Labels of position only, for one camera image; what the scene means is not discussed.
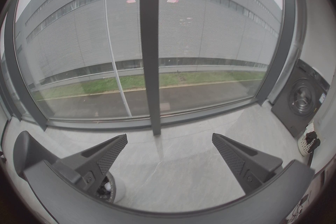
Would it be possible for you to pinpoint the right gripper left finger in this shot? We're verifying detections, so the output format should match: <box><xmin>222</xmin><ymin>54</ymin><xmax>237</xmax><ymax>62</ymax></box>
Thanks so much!
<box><xmin>53</xmin><ymin>134</ymin><xmax>128</xmax><ymax>196</ymax></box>

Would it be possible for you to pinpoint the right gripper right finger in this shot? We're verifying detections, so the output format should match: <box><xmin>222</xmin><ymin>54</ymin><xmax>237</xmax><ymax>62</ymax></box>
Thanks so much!
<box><xmin>212</xmin><ymin>133</ymin><xmax>283</xmax><ymax>195</ymax></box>

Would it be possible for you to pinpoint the black plastic bag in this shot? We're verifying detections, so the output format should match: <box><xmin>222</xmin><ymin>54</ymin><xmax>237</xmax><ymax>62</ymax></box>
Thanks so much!
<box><xmin>96</xmin><ymin>174</ymin><xmax>116</xmax><ymax>201</ymax></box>

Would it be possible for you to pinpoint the white trash bin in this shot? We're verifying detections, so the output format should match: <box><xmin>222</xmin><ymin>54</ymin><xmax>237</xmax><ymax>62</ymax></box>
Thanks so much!
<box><xmin>96</xmin><ymin>173</ymin><xmax>127</xmax><ymax>203</ymax></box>

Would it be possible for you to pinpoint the white perforated basket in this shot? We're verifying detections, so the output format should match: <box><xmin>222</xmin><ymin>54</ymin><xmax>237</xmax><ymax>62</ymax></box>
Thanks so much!
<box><xmin>297</xmin><ymin>123</ymin><xmax>321</xmax><ymax>158</ymax></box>

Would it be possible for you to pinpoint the black garment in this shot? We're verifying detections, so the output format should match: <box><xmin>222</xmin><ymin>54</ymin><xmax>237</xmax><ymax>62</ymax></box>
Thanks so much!
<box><xmin>305</xmin><ymin>131</ymin><xmax>321</xmax><ymax>166</ymax></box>

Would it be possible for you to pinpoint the dark grey washing machine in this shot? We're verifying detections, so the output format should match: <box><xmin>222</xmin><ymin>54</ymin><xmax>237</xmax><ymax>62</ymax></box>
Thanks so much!
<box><xmin>271</xmin><ymin>58</ymin><xmax>331</xmax><ymax>139</ymax></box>

